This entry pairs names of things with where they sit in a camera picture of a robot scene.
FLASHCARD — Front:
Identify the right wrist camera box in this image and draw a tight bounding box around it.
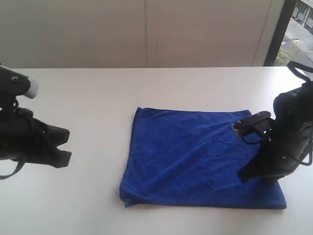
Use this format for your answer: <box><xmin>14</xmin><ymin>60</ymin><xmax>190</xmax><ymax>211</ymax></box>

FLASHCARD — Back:
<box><xmin>232</xmin><ymin>111</ymin><xmax>273</xmax><ymax>138</ymax></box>

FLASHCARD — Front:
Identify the blue microfiber towel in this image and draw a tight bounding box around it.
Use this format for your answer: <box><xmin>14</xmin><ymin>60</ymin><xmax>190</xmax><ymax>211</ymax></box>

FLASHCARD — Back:
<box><xmin>119</xmin><ymin>108</ymin><xmax>287</xmax><ymax>210</ymax></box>

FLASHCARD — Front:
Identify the dark window frame post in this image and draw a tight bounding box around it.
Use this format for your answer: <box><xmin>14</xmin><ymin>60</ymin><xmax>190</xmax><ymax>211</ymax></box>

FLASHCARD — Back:
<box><xmin>263</xmin><ymin>0</ymin><xmax>296</xmax><ymax>67</ymax></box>

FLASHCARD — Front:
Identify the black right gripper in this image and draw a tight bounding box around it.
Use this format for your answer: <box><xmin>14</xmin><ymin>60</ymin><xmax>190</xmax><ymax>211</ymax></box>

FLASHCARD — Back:
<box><xmin>237</xmin><ymin>129</ymin><xmax>311</xmax><ymax>183</ymax></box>

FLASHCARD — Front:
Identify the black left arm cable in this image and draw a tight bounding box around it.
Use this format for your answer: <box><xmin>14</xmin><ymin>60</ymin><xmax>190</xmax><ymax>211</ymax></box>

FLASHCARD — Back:
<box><xmin>0</xmin><ymin>159</ymin><xmax>26</xmax><ymax>181</ymax></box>

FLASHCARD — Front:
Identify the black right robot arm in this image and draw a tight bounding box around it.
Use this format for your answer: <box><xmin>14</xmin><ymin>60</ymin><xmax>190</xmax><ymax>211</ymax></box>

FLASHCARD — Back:
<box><xmin>232</xmin><ymin>83</ymin><xmax>313</xmax><ymax>183</ymax></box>

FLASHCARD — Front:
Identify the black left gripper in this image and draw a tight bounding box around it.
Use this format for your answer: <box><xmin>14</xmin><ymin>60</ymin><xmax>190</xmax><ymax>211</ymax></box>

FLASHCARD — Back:
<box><xmin>0</xmin><ymin>98</ymin><xmax>72</xmax><ymax>168</ymax></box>

